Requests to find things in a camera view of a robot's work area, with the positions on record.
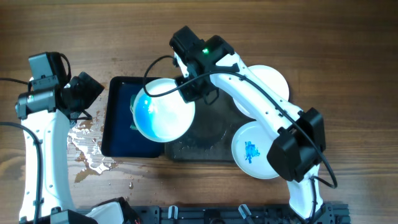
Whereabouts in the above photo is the green yellow sponge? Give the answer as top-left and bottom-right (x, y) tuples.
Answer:
(130, 94), (137, 131)

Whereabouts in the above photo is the left black cable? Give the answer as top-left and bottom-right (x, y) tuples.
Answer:
(0, 77), (44, 224)

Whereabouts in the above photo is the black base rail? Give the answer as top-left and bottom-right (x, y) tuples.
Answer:
(132, 203), (351, 224)

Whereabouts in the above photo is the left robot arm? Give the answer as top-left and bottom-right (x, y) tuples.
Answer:
(16, 72), (134, 223)

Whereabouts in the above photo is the dark brown serving tray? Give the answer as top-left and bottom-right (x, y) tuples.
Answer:
(165, 90), (253, 163)

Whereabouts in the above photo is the blue rectangular water tray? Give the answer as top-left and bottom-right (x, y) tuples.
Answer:
(101, 77), (165, 158)

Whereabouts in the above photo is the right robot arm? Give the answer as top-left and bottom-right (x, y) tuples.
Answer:
(169, 34), (325, 221)

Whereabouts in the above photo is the white plate blue stain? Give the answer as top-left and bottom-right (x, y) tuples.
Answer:
(133, 78), (195, 142)

